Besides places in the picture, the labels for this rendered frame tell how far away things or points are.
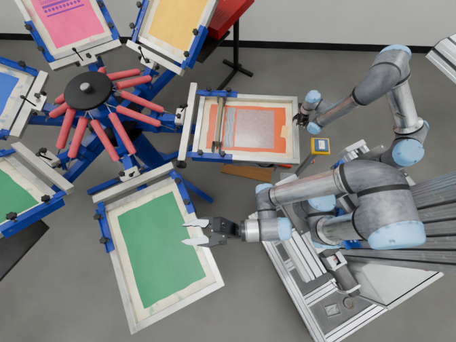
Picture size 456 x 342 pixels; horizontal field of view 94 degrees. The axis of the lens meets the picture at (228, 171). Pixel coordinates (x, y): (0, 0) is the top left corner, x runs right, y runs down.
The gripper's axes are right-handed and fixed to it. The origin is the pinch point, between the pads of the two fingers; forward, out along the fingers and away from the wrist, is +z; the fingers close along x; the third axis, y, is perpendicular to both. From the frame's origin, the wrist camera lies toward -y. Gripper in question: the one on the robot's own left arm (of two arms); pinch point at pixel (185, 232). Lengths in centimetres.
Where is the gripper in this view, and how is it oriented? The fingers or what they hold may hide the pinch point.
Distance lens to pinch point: 74.9
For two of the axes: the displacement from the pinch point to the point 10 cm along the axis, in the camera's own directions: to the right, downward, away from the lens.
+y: 0.4, 4.6, 8.9
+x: -0.4, -8.8, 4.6
